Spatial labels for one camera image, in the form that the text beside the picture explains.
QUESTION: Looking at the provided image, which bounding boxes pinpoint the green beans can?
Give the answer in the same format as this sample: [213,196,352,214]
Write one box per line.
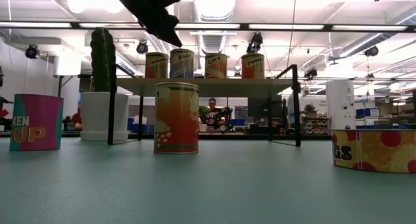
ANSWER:
[144,51,170,79]

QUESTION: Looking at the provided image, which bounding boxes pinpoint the corn can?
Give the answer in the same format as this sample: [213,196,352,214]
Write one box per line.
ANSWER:
[204,53,228,79]

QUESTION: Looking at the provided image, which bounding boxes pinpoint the orange can white dots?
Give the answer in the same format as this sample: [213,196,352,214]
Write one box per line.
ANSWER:
[153,82,200,155]

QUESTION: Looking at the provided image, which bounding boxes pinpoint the orange pineapple can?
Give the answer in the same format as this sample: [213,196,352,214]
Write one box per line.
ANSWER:
[240,53,266,79]

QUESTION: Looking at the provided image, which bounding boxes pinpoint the pink chicken soup can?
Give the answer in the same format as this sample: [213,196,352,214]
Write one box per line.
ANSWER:
[8,93,64,152]

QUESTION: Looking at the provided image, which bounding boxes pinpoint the wooden shelf black legs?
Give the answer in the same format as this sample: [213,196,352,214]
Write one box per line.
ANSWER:
[107,64,302,147]

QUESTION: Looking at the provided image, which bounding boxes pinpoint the green cactus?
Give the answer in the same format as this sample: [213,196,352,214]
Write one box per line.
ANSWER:
[90,27,117,93]

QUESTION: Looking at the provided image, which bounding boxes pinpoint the black bar with LED strips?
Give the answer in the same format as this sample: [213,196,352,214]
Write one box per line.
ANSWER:
[0,21,416,32]

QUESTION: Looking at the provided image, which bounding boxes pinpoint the blue storage bin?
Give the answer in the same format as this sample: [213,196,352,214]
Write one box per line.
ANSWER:
[127,117,155,134]

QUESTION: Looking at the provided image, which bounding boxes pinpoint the person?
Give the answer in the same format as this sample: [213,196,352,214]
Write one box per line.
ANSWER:
[204,97,228,129]
[70,106,83,131]

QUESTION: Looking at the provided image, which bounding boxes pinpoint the white plant pot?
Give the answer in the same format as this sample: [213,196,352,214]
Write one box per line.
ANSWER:
[79,92,130,142]

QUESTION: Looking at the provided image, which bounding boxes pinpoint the green table mat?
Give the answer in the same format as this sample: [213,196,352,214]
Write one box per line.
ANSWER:
[0,138,416,224]

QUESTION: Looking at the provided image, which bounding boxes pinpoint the white pillar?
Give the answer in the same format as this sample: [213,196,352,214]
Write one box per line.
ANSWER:
[326,80,356,131]

